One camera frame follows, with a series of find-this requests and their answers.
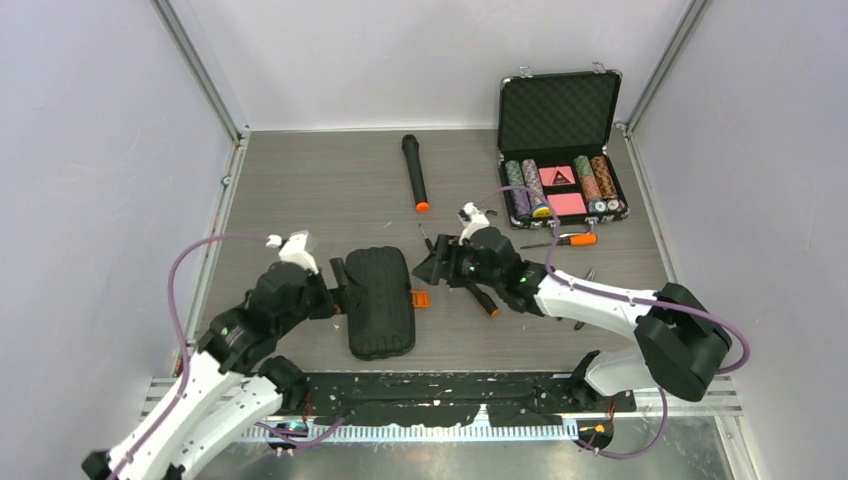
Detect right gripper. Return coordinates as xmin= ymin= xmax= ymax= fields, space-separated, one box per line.
xmin=414 ymin=234 xmax=503 ymax=290

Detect black tool kit case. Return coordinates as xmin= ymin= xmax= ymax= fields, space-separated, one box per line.
xmin=344 ymin=246 xmax=417 ymax=361

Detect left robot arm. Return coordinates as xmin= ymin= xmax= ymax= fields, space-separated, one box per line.
xmin=81 ymin=261 xmax=344 ymax=479

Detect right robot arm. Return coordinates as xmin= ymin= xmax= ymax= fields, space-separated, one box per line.
xmin=413 ymin=227 xmax=732 ymax=411

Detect thin orange black screwdriver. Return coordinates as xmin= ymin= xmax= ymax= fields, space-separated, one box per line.
xmin=418 ymin=223 xmax=434 ymax=253

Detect black microphone orange end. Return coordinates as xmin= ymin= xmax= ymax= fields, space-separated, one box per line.
xmin=401 ymin=134 xmax=430 ymax=213

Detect open poker chip case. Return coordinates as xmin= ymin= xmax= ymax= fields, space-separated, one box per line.
xmin=496 ymin=67 xmax=630 ymax=230

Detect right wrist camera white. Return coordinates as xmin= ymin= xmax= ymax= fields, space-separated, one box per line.
xmin=457 ymin=202 xmax=491 ymax=245

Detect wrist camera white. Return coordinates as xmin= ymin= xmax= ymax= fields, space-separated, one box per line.
xmin=457 ymin=202 xmax=491 ymax=245
xmin=265 ymin=230 xmax=319 ymax=275

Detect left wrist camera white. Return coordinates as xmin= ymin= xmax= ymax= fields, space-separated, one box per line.
xmin=265 ymin=230 xmax=319 ymax=275

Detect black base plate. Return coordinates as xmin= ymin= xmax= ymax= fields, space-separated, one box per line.
xmin=278 ymin=372 xmax=636 ymax=428

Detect orange handled screwdriver by case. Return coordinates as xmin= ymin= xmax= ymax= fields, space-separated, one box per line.
xmin=520 ymin=233 xmax=597 ymax=250

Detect orange handled pliers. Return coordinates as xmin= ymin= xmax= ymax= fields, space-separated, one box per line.
xmin=573 ymin=268 xmax=597 ymax=331

